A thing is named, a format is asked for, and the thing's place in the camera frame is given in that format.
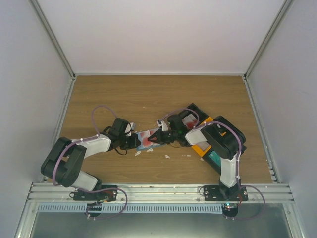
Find slotted grey cable duct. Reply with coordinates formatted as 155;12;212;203
38;203;222;214

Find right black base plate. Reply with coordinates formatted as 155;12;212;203
198;185;249;202

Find orange card tray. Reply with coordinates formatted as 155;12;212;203
185;127;211;158

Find black card tray far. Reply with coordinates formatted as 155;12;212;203
178;103;209;130

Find teal credit card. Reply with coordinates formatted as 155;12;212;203
209;151;221;166

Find black card tray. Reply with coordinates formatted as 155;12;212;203
192;145;234;174
178;103;209;130

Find black card tray near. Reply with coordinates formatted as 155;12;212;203
192;145;234;174

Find red white credit card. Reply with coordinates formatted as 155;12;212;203
140;130;153;148

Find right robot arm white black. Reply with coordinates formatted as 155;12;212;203
148;114;246;201

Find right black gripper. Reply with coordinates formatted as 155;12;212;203
148;129;178;145

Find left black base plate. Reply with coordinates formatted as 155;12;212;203
69;185;117;202

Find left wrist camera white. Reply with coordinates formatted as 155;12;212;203
124;122;135;136

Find aluminium front rail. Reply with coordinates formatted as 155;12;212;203
27;183;295;204

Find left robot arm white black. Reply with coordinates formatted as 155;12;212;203
41;118;141;200

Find red white cards in tray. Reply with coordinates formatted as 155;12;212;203
182;114;198;130

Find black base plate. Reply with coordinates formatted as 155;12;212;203
69;185;117;202
198;185;249;202

